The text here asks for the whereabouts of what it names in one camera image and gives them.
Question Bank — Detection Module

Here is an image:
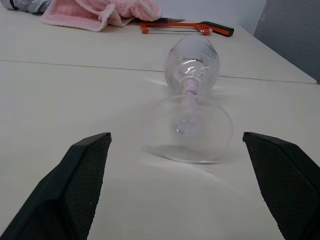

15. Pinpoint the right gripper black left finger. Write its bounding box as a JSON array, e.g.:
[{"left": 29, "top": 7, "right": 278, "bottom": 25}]
[{"left": 0, "top": 132, "right": 112, "bottom": 240}]

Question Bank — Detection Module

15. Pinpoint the clear wine glass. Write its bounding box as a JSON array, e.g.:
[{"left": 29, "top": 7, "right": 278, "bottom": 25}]
[{"left": 143, "top": 34, "right": 234, "bottom": 166}]

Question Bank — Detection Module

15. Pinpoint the pink terry towel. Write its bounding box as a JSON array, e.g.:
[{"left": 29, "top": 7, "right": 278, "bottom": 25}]
[{"left": 40, "top": 0, "right": 162, "bottom": 33}]

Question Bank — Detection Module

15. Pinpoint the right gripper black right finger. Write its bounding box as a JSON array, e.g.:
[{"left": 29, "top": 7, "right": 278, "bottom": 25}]
[{"left": 242, "top": 131, "right": 320, "bottom": 240}]

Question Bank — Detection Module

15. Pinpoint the folded grey umbrella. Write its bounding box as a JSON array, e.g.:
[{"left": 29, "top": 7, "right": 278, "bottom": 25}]
[{"left": 0, "top": 0, "right": 55, "bottom": 16}]

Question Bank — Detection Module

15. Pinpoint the orange hacksaw with black handle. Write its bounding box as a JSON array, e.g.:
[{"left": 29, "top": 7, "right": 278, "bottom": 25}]
[{"left": 139, "top": 20, "right": 235, "bottom": 38}]

